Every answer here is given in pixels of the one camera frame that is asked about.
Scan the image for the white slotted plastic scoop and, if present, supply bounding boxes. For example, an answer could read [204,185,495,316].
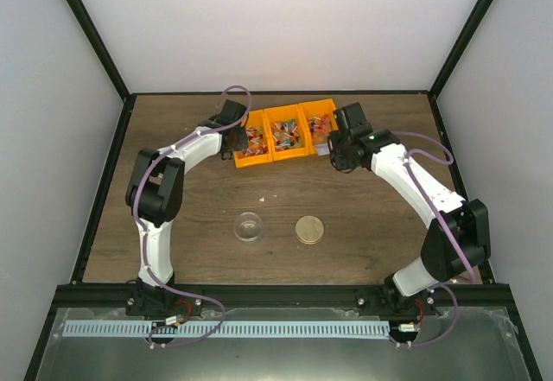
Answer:
[315,143,331,156]

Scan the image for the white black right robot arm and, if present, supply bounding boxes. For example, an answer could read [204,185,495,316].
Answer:
[327,103,491,314]

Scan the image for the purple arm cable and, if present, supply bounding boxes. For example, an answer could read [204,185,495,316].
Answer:
[131,86,252,352]
[388,130,480,350]

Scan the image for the clear glass jar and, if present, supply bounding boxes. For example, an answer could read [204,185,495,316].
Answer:
[233,212,264,244]

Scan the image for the light blue slotted cable duct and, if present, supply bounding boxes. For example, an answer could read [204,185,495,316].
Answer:
[62,320,390,340]

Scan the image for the orange bin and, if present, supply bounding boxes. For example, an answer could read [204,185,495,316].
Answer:
[299,98,338,155]
[233,110,273,168]
[264,105,309,162]

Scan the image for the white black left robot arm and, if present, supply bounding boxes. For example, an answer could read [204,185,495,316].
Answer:
[125,99,249,315]

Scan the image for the gold round jar lid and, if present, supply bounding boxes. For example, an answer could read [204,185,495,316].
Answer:
[295,215,325,244]

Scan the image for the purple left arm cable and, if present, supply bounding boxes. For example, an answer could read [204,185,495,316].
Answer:
[131,86,252,352]

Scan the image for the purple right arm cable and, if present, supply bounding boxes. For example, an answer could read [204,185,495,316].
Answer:
[388,130,480,350]

